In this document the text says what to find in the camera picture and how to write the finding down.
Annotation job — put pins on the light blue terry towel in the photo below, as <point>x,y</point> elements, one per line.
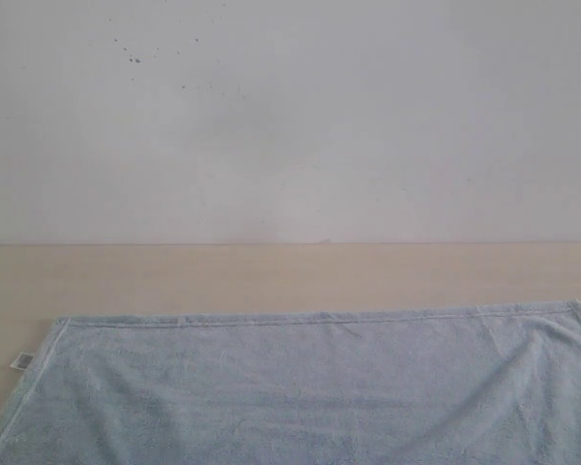
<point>492,384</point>

